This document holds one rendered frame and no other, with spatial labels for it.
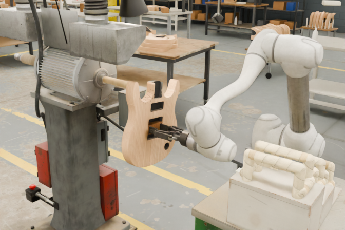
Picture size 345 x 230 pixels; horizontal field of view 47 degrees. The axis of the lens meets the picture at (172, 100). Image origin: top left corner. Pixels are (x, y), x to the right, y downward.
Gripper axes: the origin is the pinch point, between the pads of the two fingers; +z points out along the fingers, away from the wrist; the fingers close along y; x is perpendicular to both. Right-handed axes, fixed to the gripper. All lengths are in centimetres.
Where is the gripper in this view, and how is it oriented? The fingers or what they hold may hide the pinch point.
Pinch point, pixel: (155, 128)
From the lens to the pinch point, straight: 183.2
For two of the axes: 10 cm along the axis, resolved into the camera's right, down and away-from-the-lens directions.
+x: 0.8, -9.7, -2.2
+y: 6.2, -1.3, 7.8
